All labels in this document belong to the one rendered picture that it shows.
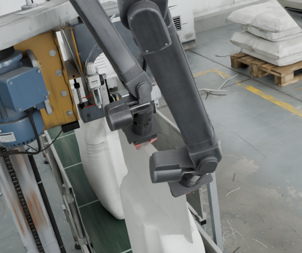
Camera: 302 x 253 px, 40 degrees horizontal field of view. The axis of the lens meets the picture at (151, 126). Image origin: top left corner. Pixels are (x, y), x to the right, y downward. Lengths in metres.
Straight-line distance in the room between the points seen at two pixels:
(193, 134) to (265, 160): 2.23
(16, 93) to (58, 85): 0.32
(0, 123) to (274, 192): 1.85
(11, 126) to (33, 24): 0.28
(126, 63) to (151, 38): 0.52
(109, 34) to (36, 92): 0.25
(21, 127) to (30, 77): 0.16
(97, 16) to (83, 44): 0.38
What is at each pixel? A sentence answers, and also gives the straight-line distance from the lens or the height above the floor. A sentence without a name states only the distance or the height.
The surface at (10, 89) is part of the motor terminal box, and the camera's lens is 1.08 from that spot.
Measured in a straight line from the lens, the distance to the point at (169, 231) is 1.20.
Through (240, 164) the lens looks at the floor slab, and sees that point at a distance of 2.92.
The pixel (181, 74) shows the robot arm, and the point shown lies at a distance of 0.62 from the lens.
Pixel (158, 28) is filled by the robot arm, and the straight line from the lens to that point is 0.51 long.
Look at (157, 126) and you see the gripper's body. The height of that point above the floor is 1.07.
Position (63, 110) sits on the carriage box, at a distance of 1.42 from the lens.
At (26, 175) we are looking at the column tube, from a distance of 1.56.
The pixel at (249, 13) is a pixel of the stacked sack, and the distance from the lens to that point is 4.30.
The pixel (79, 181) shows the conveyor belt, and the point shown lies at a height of 0.38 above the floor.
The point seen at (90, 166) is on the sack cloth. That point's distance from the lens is 1.88.
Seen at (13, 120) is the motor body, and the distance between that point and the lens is 1.20.
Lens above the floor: 1.60
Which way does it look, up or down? 27 degrees down
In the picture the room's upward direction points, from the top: 10 degrees counter-clockwise
